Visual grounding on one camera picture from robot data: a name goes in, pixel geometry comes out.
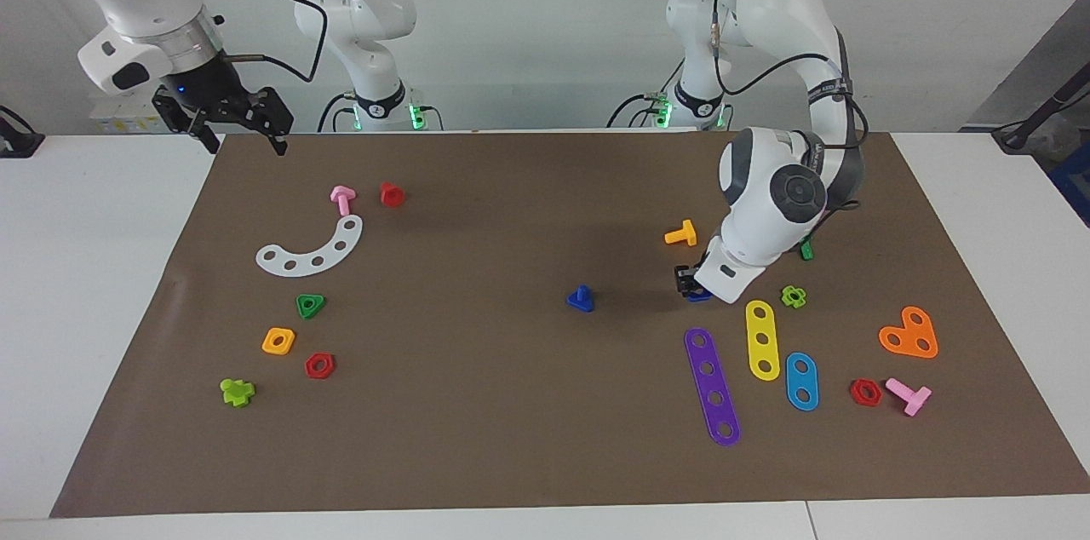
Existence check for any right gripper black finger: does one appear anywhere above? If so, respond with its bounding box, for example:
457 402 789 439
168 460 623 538
247 87 295 156
153 89 221 154

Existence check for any white cardboard box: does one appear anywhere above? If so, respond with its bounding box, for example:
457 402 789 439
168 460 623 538
89 93 171 135

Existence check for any yellow three-hole strip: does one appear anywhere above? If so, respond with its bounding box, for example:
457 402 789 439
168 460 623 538
745 300 781 382

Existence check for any purple four-hole strip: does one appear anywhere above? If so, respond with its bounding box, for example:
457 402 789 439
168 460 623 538
684 327 742 447

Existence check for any white curved holed plate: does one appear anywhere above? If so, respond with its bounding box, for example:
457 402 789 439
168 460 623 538
255 215 364 278

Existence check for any blue two-hole strip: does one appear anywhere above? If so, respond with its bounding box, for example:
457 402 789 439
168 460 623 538
784 352 820 412

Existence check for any black clamp device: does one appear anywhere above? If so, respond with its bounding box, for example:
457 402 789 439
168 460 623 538
0 106 45 159

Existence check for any brown table mat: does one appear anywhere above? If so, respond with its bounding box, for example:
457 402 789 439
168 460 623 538
49 129 1090 519

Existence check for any orange heart-shaped plate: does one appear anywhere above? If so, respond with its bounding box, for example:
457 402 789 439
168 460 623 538
878 306 939 360

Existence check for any black stand pole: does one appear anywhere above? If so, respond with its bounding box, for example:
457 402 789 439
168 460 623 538
992 63 1090 153

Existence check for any blue crate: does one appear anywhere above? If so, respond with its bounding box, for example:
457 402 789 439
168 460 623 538
1052 144 1090 227

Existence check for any black right base cable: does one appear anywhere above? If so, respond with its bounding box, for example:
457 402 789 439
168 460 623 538
318 91 359 134

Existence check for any black base cable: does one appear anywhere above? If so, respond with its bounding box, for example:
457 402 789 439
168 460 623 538
318 91 359 134
607 93 661 129

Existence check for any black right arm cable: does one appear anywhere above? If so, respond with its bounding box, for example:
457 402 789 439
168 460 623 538
223 0 330 85

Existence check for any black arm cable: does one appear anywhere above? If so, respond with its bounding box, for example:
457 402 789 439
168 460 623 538
223 0 330 85
709 0 870 151

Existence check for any black left base cable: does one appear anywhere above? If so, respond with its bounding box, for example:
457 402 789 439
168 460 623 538
607 93 661 129

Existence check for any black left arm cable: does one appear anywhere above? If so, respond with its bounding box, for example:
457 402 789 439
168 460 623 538
709 0 870 151

